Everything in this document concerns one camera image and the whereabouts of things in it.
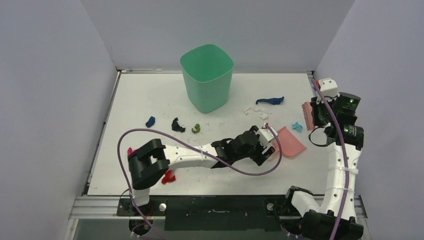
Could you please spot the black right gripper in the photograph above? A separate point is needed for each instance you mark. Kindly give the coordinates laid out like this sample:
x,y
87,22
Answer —
x,y
316,116

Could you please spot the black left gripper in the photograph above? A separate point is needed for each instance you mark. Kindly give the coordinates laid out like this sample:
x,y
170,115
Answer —
x,y
259,158

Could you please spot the pink hand brush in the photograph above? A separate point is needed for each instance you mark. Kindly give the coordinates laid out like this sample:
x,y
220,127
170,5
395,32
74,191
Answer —
x,y
308,115

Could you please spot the green plastic bin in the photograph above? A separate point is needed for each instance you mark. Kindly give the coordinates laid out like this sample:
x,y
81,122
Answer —
x,y
207,73

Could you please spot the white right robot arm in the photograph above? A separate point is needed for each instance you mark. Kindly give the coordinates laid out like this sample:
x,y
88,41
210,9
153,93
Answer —
x,y
335,218

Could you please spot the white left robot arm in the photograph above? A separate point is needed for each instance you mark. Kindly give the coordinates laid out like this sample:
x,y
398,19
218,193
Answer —
x,y
150,162

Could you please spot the white paper scraps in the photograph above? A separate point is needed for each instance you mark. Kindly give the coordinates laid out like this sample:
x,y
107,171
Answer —
x,y
262,112

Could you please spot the light blue paper scrap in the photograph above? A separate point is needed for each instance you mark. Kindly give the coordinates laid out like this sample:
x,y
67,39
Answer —
x,y
297,126

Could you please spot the pink plastic dustpan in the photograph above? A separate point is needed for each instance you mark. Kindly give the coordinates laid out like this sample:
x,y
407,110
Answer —
x,y
290,145

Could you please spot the long blue paper scrap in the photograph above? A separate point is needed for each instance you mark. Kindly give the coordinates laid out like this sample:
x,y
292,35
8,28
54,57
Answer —
x,y
271,101

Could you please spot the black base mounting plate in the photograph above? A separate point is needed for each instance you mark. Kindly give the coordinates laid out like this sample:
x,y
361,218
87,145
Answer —
x,y
220,213

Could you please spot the green paper scrap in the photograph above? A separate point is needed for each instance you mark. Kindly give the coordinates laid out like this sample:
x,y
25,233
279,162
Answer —
x,y
196,129

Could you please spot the dark navy paper scrap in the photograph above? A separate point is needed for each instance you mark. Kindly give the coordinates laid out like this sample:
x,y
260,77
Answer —
x,y
175,126

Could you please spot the red paper scrap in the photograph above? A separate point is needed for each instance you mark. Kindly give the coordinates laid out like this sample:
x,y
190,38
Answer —
x,y
168,177

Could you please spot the small blue paper scrap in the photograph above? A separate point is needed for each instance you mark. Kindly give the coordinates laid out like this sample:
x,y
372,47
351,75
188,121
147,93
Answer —
x,y
151,121

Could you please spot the magenta paper scrap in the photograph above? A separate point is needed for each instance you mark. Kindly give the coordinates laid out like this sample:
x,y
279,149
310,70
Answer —
x,y
130,151

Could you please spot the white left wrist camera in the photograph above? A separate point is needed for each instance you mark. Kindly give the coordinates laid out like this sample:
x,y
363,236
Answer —
x,y
265,134

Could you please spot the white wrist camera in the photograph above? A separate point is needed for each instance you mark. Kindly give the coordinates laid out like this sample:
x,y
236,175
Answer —
x,y
328,87
265,134

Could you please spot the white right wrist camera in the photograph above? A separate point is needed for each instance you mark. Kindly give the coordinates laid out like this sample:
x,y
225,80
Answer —
x,y
328,87

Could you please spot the aluminium frame rail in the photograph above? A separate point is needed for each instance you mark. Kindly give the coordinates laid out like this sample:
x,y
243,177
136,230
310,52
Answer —
x,y
105,207

